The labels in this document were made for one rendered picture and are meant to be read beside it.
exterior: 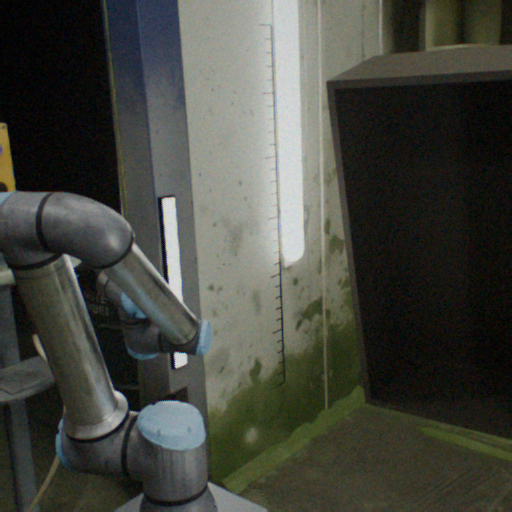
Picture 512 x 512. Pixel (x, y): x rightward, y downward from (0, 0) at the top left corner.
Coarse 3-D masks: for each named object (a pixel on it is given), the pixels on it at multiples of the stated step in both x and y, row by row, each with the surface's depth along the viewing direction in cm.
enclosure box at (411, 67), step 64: (384, 64) 216; (448, 64) 199; (384, 128) 243; (448, 128) 231; (384, 192) 252; (448, 192) 240; (384, 256) 258; (448, 256) 251; (384, 320) 264; (448, 320) 263; (384, 384) 265; (448, 384) 259
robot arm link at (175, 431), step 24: (144, 408) 161; (168, 408) 161; (192, 408) 162; (144, 432) 154; (168, 432) 152; (192, 432) 154; (144, 456) 155; (168, 456) 153; (192, 456) 155; (144, 480) 158; (168, 480) 154; (192, 480) 156
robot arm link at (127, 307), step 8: (104, 288) 178; (112, 288) 175; (112, 296) 175; (120, 296) 172; (120, 304) 173; (128, 304) 170; (120, 312) 175; (128, 312) 171; (136, 312) 172; (128, 320) 175; (136, 320) 174
